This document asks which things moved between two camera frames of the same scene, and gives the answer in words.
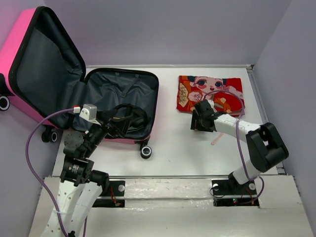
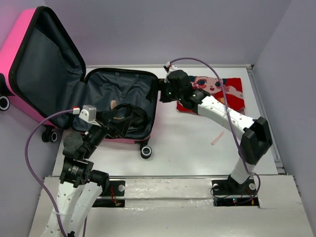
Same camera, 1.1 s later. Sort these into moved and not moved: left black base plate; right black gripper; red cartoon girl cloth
Moved: right black gripper
Not moved: left black base plate; red cartoon girl cloth
